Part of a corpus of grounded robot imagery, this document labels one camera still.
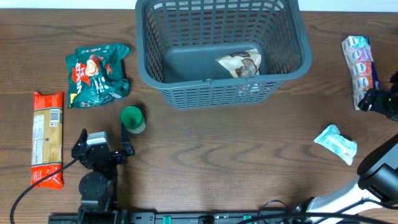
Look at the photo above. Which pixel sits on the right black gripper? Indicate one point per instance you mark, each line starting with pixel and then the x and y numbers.
pixel 374 101

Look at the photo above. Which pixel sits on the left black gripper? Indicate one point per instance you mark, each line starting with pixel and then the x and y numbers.
pixel 101 155

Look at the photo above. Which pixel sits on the tissue multipack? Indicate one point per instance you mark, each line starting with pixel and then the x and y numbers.
pixel 357 52

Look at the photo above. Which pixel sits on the green lidded jar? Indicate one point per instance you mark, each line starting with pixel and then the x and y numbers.
pixel 133 119

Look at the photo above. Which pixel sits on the green coffee mix bag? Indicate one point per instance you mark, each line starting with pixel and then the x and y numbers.
pixel 96 75

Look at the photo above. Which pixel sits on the white brown snack bag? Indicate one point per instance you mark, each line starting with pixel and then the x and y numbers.
pixel 242 64

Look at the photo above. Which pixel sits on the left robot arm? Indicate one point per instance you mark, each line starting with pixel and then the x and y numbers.
pixel 98 188

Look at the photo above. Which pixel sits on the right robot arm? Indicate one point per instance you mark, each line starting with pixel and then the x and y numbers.
pixel 375 185

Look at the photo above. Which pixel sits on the red and gold pasta packet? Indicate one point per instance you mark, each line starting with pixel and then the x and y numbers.
pixel 47 139

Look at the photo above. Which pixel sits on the light blue wipes packet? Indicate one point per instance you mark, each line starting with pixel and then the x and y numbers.
pixel 332 139

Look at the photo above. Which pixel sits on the grey plastic basket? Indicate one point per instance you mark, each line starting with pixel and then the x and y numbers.
pixel 179 44

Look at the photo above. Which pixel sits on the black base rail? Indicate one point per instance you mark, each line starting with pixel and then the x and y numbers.
pixel 159 218

